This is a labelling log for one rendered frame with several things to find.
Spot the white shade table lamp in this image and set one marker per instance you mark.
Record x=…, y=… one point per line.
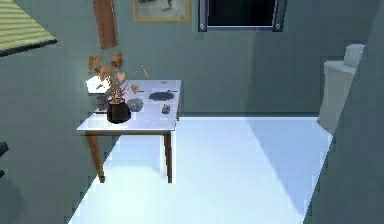
x=97, y=85

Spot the brown-leaved plant in black pot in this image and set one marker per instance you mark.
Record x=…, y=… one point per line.
x=118, y=111

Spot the white table with wooden legs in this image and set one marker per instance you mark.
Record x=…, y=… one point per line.
x=151, y=120

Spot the flat black object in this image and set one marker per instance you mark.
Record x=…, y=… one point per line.
x=161, y=96

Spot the dark window with grey frame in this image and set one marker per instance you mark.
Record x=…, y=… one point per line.
x=241, y=13

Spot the brown wooden wall board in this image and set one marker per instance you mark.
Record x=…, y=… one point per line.
x=106, y=23

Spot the small grey object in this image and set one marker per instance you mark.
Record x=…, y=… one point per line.
x=165, y=108

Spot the gold-framed picture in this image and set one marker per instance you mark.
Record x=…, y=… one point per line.
x=161, y=10

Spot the grey round lump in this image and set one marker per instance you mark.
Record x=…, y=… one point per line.
x=135, y=104

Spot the yellow-green slatted window blind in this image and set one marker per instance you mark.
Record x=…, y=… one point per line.
x=20, y=28

